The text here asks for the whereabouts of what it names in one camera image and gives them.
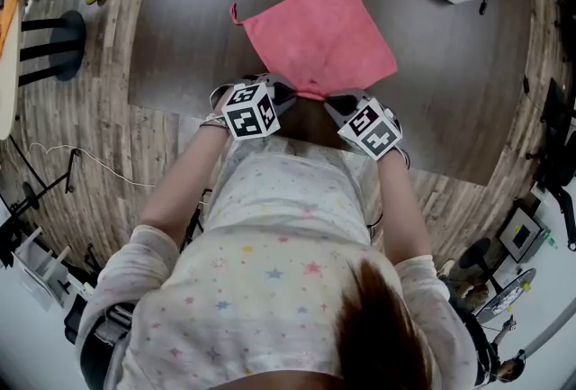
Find pale table with black base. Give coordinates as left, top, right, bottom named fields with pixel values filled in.
left=0, top=0, right=86, bottom=141

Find camouflage bag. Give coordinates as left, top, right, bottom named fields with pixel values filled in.
left=447, top=273, right=491, bottom=311

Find skateboard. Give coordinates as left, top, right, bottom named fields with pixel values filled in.
left=474, top=267, right=537, bottom=326

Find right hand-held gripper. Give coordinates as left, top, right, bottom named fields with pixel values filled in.
left=323, top=88, right=403, bottom=161

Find white wooden rack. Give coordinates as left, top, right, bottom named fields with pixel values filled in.
left=11, top=225, right=86, bottom=313

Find grey box with black screen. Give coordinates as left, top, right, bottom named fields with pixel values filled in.
left=497, top=205, right=553, bottom=264

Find black round stand base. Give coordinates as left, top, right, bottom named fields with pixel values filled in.
left=458, top=237, right=503, bottom=290

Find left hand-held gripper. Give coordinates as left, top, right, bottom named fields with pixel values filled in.
left=220, top=72, right=298, bottom=141

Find orange cloth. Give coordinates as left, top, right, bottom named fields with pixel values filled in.
left=0, top=0, right=23, bottom=56

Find person's left forearm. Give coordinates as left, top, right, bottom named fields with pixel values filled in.
left=141, top=124, right=230, bottom=249

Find pink cloth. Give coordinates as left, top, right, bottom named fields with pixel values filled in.
left=229, top=0, right=400, bottom=102

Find black waist pack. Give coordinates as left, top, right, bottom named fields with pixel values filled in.
left=76, top=302, right=136, bottom=390

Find beaded bracelet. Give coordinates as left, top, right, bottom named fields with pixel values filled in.
left=200, top=113, right=230, bottom=129

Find white floor cable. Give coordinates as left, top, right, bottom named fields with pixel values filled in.
left=24, top=143, right=157, bottom=189

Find black floor stand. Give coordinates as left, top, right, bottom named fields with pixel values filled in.
left=0, top=148, right=82, bottom=222

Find black office chair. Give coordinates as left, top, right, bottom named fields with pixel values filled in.
left=62, top=293, right=91, bottom=347
left=530, top=77, right=576, bottom=252

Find person's right forearm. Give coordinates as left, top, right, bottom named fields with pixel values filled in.
left=375, top=151, right=433, bottom=266

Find person's star print shirt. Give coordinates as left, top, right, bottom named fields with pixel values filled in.
left=74, top=138, right=478, bottom=390

